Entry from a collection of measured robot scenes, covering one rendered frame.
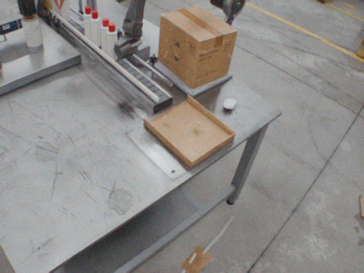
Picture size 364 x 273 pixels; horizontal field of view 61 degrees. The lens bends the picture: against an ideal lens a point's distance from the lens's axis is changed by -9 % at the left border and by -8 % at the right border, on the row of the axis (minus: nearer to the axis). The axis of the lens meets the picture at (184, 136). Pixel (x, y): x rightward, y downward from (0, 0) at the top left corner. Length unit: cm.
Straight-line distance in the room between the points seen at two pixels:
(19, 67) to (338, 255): 219
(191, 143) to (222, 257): 90
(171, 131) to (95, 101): 39
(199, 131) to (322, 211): 131
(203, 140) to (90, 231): 60
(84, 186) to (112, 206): 14
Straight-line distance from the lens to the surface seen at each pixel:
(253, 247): 213
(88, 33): 185
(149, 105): 148
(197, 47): 148
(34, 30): 180
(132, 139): 138
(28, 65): 178
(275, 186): 243
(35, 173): 132
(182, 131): 142
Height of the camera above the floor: 185
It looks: 47 degrees down
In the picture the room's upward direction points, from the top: 9 degrees clockwise
